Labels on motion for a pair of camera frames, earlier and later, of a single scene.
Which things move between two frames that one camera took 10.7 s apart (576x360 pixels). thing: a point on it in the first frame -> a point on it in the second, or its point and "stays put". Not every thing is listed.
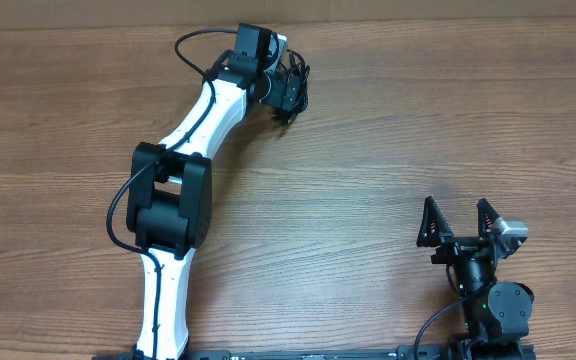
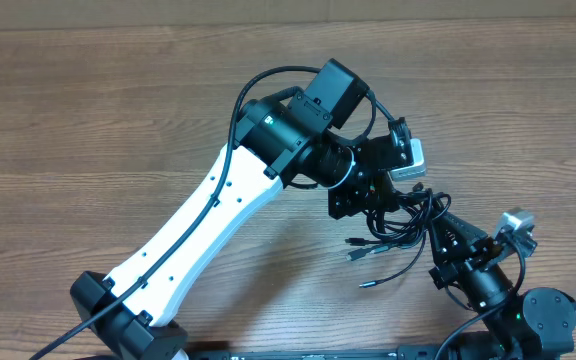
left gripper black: (276, 96) -> (372, 191)
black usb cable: (304, 73) -> (403, 223)
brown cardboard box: (68, 15) stays put
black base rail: (457, 351) stays put
